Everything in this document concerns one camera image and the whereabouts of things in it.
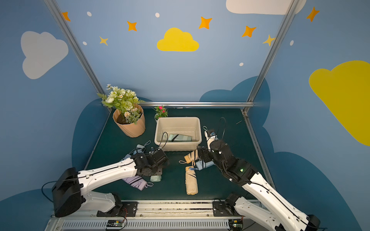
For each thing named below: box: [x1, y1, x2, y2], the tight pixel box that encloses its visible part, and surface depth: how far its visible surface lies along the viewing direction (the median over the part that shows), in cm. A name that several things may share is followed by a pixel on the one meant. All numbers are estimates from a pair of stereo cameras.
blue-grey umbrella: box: [195, 159, 216, 171], surface depth 90 cm
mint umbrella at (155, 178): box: [150, 175, 162, 182], surface depth 78 cm
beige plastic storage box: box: [154, 116, 202, 152], surface depth 103 cm
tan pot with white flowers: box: [96, 83, 146, 138], surface depth 91 cm
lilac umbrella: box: [121, 175, 154, 192], surface depth 82 cm
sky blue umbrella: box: [122, 140, 152, 161], surface depth 97 cm
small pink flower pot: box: [151, 104, 169, 123], surface depth 103 cm
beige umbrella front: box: [185, 166, 199, 196], surface depth 83 cm
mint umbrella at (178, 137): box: [168, 133, 193, 142], surface depth 103 cm
